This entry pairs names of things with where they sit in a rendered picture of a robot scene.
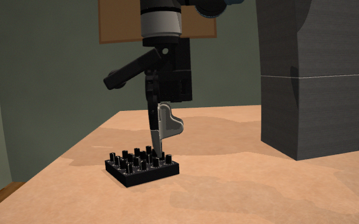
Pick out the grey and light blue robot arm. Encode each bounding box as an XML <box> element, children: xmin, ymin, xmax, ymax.
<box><xmin>104</xmin><ymin>0</ymin><xmax>244</xmax><ymax>90</ymax></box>

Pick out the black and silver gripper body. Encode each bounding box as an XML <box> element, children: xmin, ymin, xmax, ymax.
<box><xmin>142</xmin><ymin>36</ymin><xmax>192</xmax><ymax>103</ymax></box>

